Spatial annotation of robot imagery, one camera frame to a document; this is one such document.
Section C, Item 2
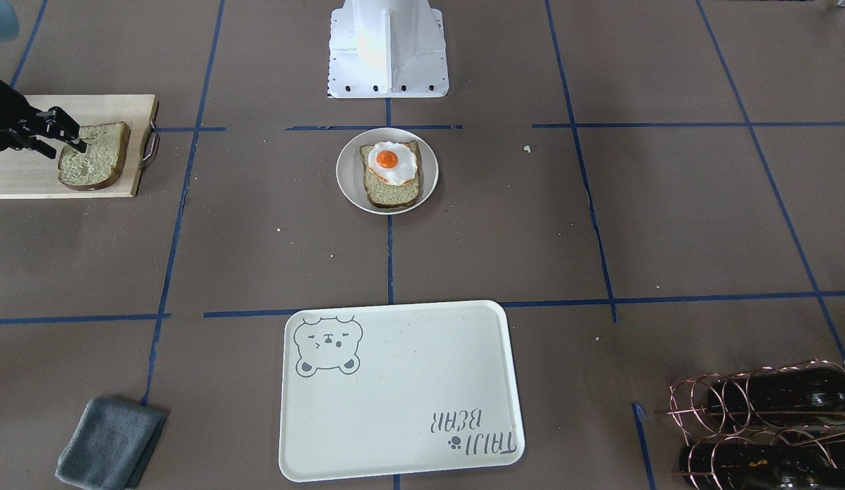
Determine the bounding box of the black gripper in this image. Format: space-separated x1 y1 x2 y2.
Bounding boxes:
0 80 87 159

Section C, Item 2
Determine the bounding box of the dark glass bottle lower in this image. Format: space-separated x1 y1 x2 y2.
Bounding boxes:
673 429 845 489

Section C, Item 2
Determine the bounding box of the bread slice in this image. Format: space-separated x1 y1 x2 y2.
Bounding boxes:
57 121 131 191
359 140 423 209

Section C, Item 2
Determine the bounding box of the dark glass bottle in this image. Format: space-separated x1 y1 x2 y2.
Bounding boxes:
673 429 845 489
707 365 845 428

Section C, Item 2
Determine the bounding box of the grey folded cloth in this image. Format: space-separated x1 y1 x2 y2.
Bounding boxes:
54 397 169 489

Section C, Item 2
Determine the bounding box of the white round plate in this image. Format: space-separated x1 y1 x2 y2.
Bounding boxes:
336 128 440 215

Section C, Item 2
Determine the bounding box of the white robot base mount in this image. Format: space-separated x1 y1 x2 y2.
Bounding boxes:
327 1 450 99

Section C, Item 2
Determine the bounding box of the fried egg toy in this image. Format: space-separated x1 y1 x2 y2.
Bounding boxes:
361 142 419 186

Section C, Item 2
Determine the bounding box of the wooden cutting board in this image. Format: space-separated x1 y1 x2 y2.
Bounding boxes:
0 94 159 199

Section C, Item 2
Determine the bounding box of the white bear serving tray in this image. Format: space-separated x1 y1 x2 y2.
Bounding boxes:
278 300 526 482

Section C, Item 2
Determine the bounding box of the dark glass bottle upper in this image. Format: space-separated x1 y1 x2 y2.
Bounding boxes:
707 365 845 428

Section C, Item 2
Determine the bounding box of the copper wire bottle rack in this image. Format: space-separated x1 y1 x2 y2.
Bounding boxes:
666 359 845 489

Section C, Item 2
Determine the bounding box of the grey plastic cup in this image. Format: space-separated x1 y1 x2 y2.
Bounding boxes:
0 0 20 44

